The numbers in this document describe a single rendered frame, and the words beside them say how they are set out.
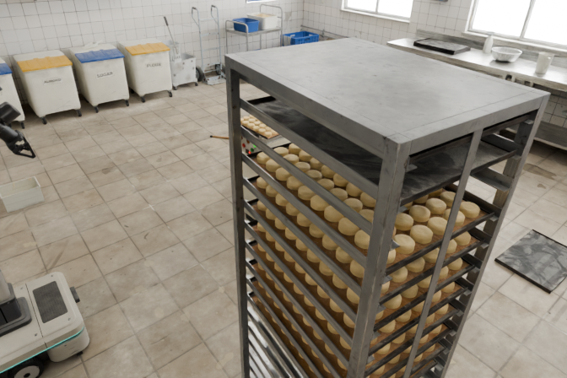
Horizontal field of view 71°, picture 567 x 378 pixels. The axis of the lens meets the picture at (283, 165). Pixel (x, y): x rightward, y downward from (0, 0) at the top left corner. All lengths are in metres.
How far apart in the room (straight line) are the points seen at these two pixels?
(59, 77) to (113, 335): 3.67
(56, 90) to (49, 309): 3.51
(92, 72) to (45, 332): 3.81
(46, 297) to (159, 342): 0.71
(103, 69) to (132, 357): 3.99
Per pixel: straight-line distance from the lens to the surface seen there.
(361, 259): 0.89
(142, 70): 5.96
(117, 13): 6.42
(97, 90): 5.84
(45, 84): 5.67
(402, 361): 1.33
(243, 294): 1.63
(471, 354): 2.80
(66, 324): 2.59
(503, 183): 1.12
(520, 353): 2.94
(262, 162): 1.22
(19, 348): 2.60
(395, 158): 0.68
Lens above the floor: 2.10
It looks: 30 degrees down
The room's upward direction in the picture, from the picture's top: 1 degrees clockwise
